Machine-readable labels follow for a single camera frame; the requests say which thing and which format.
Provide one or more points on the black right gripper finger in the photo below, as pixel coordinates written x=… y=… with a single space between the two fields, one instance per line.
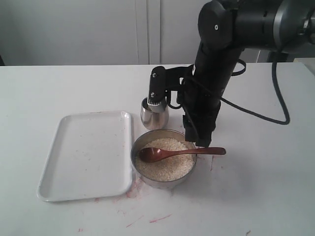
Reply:
x=204 y=137
x=190 y=133

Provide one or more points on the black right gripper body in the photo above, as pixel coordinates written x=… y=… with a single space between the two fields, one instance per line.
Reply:
x=203 y=93

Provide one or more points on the brown wooden spoon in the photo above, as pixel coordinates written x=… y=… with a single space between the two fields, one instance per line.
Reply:
x=152 y=154

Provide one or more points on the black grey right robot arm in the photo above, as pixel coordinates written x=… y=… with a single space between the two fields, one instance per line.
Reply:
x=226 y=28

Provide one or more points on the small steel cup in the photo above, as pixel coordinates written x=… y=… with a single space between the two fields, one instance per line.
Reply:
x=152 y=120

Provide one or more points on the steel bowl with rice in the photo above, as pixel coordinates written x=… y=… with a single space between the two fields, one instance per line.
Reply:
x=169 y=172

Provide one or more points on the white rectangular tray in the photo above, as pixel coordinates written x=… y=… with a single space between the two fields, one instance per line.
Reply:
x=89 y=158

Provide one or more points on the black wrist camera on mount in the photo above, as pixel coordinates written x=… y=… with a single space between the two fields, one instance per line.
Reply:
x=164 y=81

